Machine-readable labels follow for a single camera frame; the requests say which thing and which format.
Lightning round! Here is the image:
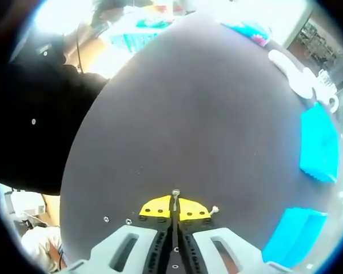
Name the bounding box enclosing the person in black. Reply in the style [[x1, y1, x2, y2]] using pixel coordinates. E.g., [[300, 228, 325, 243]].
[[0, 34, 110, 196]]

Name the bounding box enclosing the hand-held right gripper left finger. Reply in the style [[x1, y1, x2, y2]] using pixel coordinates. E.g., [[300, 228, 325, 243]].
[[64, 195, 175, 274]]

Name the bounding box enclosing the teal plastic crate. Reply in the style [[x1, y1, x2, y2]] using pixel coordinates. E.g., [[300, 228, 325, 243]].
[[110, 17, 173, 54]]

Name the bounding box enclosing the blue white tissue pack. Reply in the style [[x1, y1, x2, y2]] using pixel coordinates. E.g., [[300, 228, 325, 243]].
[[221, 22, 271, 47]]

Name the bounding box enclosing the blue plastic bin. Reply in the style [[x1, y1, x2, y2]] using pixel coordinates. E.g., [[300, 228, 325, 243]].
[[299, 102, 340, 184], [261, 207, 328, 269]]

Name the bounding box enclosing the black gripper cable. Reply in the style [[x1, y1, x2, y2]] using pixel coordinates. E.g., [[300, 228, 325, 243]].
[[75, 25, 84, 72]]

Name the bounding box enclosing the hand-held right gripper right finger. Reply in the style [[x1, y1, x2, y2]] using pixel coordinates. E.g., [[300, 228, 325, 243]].
[[177, 198, 292, 274]]

